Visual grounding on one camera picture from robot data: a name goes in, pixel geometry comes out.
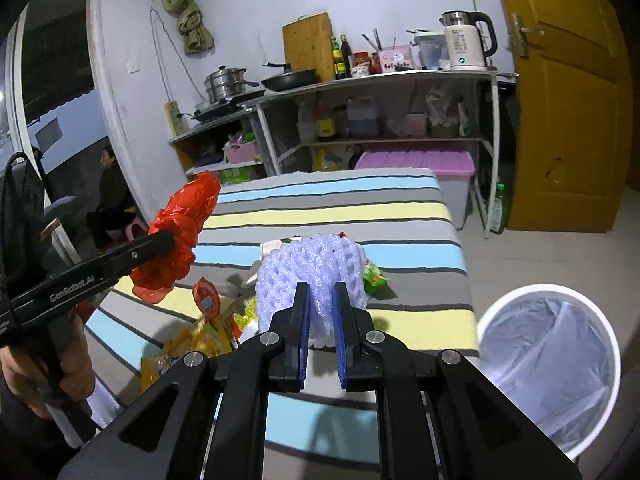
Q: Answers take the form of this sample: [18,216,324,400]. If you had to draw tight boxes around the green plastic bottle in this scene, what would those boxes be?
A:
[490,183,508,234]

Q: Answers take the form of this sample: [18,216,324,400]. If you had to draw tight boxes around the white trash bin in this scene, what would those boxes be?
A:
[476,284,622,463]

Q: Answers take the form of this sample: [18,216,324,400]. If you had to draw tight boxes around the green yellow snack wrapper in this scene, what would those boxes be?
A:
[227,296,260,343]

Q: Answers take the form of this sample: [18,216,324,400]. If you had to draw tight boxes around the yellow snack bag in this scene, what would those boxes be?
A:
[140,317,238,396]

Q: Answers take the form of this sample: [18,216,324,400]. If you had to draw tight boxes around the yellow food bag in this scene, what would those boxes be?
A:
[312,147,346,173]

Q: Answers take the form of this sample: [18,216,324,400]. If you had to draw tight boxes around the red printed snack wrapper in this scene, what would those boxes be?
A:
[192,276,222,321]

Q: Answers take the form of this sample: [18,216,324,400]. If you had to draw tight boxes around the person's left forearm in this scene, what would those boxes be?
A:
[0,400,96,480]

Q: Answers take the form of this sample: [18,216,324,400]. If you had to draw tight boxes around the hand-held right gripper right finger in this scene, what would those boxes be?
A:
[332,282,583,480]

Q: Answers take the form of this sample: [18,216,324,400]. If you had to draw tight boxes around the storage box with pink lid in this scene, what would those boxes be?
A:
[354,150,476,231]

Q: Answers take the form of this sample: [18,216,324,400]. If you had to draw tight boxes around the clear water jug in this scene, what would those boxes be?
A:
[412,31,449,71]

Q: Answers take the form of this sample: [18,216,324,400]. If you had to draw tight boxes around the white foam fruit net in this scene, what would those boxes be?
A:
[254,234,370,351]

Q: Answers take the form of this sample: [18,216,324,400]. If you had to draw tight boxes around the red plastic bag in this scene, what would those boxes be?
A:
[131,171,222,304]

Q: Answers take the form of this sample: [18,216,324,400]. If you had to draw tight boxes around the brass door handle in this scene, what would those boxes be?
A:
[511,14,546,58]

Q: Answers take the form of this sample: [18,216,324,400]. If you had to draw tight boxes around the steel steamer pot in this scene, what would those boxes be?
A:
[204,66,260,103]

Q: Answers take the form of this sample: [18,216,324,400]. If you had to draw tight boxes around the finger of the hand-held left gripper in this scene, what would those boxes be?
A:
[0,230,176,335]

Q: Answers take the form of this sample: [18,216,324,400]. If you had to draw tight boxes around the pink lidded container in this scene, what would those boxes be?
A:
[404,111,430,137]

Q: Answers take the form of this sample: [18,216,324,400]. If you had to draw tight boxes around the green hanging cloth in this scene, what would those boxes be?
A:
[157,0,216,55]

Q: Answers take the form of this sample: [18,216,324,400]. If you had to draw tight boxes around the pink utensil holder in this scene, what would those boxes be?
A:
[377,47,413,73]

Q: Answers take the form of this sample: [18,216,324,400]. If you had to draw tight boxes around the white electric kettle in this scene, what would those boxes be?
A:
[439,10,499,72]

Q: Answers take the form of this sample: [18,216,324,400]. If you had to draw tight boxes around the large metal shelf unit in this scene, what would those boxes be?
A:
[242,71,501,240]

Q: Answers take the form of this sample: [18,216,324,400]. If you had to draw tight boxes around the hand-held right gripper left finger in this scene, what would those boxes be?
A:
[57,282,309,480]

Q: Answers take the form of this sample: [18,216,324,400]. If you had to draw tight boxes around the small metal shelf unit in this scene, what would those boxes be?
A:
[168,109,266,181]

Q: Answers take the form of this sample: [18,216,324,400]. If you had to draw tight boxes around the striped cloth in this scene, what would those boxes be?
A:
[82,167,480,480]

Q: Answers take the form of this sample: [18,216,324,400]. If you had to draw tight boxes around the yellow wooden door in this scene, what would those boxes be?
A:
[487,0,632,233]

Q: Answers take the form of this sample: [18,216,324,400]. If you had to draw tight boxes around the dark liquid jug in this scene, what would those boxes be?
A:
[346,97,381,138]

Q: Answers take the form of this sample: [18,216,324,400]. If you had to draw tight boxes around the white plastic bottle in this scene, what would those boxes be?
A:
[298,102,317,143]

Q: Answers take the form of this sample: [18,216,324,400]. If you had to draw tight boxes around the wooden cutting board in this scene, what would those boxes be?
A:
[282,12,336,82]

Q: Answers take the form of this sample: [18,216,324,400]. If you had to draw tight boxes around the pink basket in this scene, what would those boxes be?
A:
[223,141,262,164]

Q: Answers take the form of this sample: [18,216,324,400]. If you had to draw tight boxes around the yellow oil bottle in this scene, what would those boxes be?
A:
[316,102,337,142]

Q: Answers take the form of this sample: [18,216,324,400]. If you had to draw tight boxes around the person's left hand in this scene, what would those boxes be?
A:
[0,305,97,418]

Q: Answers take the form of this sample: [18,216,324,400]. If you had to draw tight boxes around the black frying pan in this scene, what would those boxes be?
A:
[261,62,321,92]

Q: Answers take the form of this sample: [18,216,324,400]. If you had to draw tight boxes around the black gas stove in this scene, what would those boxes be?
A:
[192,91,266,122]

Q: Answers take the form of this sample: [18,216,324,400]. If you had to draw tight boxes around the crumpled plastic bags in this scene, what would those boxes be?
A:
[426,82,463,128]

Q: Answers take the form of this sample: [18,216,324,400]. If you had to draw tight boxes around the pink stool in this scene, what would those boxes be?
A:
[122,217,150,241]

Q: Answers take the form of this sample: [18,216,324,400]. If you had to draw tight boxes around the clear plastic bin liner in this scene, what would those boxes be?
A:
[482,297,611,453]

